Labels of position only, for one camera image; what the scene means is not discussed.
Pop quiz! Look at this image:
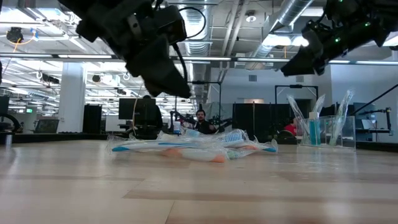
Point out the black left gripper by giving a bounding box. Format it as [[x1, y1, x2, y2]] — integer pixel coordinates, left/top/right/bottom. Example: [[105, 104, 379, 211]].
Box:
[[76, 0, 192, 98]]

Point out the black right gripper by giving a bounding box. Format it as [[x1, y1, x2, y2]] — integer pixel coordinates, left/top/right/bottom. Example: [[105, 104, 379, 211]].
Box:
[[281, 15, 386, 77]]

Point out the yellow orange toothbrush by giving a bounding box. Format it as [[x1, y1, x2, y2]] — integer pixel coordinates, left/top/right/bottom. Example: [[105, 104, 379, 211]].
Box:
[[310, 93, 326, 118]]

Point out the white clear toothbrush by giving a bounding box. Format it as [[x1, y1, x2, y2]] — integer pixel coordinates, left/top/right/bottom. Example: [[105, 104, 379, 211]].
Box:
[[286, 95, 310, 138]]

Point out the blue white toothbrush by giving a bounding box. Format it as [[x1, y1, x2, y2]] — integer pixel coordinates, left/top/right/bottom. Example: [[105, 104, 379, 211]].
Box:
[[107, 136, 203, 155], [217, 129, 279, 154]]

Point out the orange white toothbrush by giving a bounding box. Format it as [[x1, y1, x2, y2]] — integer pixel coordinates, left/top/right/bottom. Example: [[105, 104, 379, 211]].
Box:
[[161, 146, 228, 164]]

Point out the red white toothbrush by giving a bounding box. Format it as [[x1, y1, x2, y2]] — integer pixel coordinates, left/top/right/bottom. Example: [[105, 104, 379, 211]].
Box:
[[238, 142, 262, 152]]

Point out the black computer monitor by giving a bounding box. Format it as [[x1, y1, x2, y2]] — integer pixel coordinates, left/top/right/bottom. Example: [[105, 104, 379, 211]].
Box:
[[118, 98, 156, 121]]

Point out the person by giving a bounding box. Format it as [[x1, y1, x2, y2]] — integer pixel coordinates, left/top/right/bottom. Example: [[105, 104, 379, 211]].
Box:
[[142, 95, 163, 135], [281, 119, 299, 139], [193, 109, 218, 134]]

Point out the overhead light strip bar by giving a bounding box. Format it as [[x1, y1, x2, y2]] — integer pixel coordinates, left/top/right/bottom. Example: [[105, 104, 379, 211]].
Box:
[[0, 52, 398, 67]]

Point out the round ceiling sensor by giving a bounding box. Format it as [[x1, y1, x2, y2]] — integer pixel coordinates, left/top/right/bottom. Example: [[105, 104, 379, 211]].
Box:
[[244, 10, 257, 24]]

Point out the black cabinet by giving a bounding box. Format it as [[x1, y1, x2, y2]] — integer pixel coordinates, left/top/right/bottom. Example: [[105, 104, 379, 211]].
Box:
[[82, 104, 103, 134]]

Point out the grey monitor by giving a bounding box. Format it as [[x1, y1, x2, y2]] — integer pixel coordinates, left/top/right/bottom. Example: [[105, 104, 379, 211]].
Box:
[[353, 102, 376, 130]]

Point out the black room divider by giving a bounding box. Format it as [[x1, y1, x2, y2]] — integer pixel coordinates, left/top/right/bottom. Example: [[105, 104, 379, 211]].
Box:
[[232, 102, 302, 141]]

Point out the white building column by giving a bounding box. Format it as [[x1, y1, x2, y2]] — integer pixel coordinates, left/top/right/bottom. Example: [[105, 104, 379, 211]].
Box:
[[57, 62, 86, 134]]

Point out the clear acrylic organizer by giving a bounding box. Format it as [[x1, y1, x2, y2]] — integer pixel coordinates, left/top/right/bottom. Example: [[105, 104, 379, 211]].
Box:
[[297, 115, 357, 150]]

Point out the dark laptop screen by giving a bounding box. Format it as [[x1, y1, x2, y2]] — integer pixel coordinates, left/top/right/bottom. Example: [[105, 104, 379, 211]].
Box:
[[33, 119, 60, 134]]

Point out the black frame stand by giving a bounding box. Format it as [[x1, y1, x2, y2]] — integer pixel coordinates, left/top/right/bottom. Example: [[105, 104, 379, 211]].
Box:
[[175, 81, 223, 125], [274, 84, 319, 106]]

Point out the yellow hanging cable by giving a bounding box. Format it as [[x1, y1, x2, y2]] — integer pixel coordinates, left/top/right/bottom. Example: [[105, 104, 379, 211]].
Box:
[[132, 82, 144, 135]]

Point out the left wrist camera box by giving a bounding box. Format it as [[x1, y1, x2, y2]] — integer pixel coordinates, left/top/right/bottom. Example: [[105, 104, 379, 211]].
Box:
[[149, 5, 188, 45]]

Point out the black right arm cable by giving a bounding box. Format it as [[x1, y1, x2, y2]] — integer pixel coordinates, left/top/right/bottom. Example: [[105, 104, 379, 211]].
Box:
[[349, 82, 398, 116]]

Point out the black ceiling cable reel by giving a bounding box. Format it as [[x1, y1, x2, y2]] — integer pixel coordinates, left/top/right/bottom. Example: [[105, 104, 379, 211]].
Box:
[[6, 27, 25, 44]]

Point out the black curved cable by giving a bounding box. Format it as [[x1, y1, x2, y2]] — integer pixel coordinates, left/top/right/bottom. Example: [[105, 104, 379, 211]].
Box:
[[0, 112, 20, 133]]

